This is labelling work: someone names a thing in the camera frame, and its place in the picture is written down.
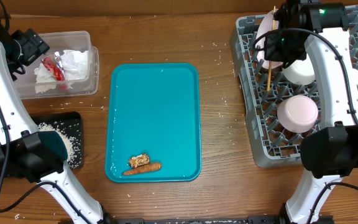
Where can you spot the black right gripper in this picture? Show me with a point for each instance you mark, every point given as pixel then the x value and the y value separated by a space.
pixel 271 54

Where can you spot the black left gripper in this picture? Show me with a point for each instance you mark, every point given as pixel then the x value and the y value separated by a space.
pixel 34 45

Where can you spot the red snack wrapper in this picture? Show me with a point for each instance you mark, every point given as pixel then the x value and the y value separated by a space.
pixel 53 63

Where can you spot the pale green bowl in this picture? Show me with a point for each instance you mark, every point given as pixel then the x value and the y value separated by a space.
pixel 300 72

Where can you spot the wooden chopstick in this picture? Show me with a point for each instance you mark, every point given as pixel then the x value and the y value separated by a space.
pixel 270 62

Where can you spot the white tissue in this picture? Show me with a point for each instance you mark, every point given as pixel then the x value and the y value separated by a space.
pixel 75 65

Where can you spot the small pink bowl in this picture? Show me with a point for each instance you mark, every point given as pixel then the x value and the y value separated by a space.
pixel 297 114

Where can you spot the white cup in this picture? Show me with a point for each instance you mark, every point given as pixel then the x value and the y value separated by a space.
pixel 355 72

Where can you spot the brown food scrap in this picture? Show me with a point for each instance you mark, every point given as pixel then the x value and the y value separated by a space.
pixel 140 160

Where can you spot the orange carrot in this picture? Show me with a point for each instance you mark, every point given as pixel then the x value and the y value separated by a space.
pixel 151 167

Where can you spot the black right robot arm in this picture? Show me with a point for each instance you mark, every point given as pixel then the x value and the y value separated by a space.
pixel 320 32

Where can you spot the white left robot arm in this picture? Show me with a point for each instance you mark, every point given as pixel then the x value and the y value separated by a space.
pixel 25 151

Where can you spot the grey dishwasher rack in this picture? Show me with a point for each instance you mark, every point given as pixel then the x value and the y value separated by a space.
pixel 271 144

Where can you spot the clear plastic bin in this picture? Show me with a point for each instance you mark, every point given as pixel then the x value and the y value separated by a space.
pixel 59 41

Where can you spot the black tray bin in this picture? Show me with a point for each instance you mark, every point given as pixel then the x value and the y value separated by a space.
pixel 67 116

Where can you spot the pile of white rice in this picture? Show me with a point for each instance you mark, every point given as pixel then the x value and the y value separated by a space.
pixel 71 134

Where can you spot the teal plastic tray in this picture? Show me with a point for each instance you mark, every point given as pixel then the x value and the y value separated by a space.
pixel 154 108

